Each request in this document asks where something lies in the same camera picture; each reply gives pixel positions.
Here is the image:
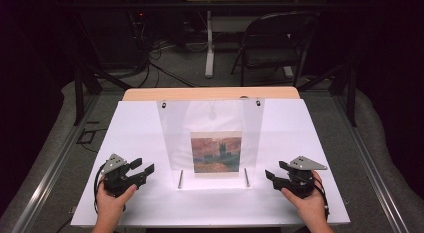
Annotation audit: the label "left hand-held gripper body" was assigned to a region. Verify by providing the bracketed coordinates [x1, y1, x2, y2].
[101, 153, 148, 198]

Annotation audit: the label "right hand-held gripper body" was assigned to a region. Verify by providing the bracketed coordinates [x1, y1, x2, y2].
[272, 155, 329, 199]

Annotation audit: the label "clear acrylic photo frame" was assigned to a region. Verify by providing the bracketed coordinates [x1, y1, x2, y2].
[156, 98, 266, 191]

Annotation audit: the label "landscape painting photo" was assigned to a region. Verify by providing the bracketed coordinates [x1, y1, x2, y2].
[189, 130, 243, 178]

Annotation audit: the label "person's left hand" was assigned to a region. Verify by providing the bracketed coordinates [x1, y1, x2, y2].
[95, 179, 138, 216]

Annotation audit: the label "person's right hand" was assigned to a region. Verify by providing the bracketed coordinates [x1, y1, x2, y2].
[280, 170, 330, 225]

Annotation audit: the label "white table cover sheet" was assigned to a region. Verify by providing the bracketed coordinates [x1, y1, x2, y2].
[70, 98, 351, 227]

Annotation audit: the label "black metal stand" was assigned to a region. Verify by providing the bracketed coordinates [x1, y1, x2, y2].
[297, 62, 358, 128]
[73, 63, 134, 127]

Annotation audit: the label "light wooden table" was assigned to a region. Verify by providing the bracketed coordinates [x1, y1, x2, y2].
[122, 86, 301, 102]

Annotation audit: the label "black folding chair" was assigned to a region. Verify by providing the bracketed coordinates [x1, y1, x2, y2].
[230, 10, 322, 88]

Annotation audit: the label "white-legged desk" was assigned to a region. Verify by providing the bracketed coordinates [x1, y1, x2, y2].
[184, 0, 330, 79]

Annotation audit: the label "dark device with red light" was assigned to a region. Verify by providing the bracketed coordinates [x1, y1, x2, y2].
[125, 8, 152, 39]

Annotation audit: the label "black horizontal bar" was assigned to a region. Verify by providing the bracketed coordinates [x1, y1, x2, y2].
[59, 0, 368, 10]

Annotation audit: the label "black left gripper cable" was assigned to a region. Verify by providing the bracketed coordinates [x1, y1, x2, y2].
[93, 162, 108, 215]

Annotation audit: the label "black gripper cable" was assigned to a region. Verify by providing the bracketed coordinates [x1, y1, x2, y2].
[312, 176, 331, 221]
[93, 162, 108, 215]

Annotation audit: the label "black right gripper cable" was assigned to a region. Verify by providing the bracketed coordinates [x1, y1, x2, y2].
[312, 176, 331, 221]

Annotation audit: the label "aluminium floor rail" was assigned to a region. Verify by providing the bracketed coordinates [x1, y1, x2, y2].
[9, 92, 101, 233]
[332, 92, 412, 233]

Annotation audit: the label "black floor cables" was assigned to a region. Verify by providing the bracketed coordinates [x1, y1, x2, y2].
[131, 12, 198, 89]

